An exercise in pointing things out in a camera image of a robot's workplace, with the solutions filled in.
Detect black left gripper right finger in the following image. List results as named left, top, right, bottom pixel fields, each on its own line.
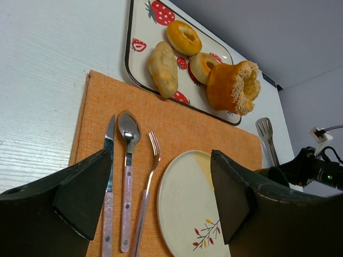
left=211, top=150, right=342, bottom=256

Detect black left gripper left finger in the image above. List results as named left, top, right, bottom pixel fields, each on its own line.
left=1, top=149, right=111, bottom=256

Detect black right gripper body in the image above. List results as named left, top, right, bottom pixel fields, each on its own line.
left=290, top=146, right=342, bottom=191

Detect metal kitchen tongs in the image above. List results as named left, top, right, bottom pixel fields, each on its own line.
left=256, top=117, right=280, bottom=167

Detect large sugar-crusted bundt bread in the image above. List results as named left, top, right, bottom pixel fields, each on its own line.
left=207, top=61, right=260, bottom=116

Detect oblong baked bread roll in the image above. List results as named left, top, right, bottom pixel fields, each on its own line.
left=148, top=41, right=178, bottom=99

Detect dark green mug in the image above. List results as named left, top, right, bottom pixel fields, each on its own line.
left=254, top=167, right=290, bottom=188

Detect round cream ceramic plate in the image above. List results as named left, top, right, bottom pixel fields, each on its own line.
left=157, top=150, right=230, bottom=256

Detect rose gold fork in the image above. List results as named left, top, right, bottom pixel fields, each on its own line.
left=130, top=130, right=161, bottom=257

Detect black table corner label right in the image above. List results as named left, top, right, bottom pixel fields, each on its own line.
left=262, top=73, right=277, bottom=88

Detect orange cloth placemat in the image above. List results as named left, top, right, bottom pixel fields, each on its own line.
left=70, top=71, right=262, bottom=256

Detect strawberry pattern rectangular tray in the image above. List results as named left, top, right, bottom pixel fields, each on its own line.
left=124, top=1, right=242, bottom=126

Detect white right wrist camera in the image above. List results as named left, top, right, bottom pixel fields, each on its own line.
left=309, top=127, right=333, bottom=157

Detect knife with pink handle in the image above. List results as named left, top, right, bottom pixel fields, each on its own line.
left=101, top=115, right=116, bottom=257

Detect spoon with pink handle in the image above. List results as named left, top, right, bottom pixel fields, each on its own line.
left=118, top=110, right=141, bottom=253

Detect pale ring donut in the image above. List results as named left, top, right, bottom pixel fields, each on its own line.
left=190, top=52, right=219, bottom=85

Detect orange glazed ring donut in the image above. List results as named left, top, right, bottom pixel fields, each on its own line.
left=167, top=20, right=202, bottom=56

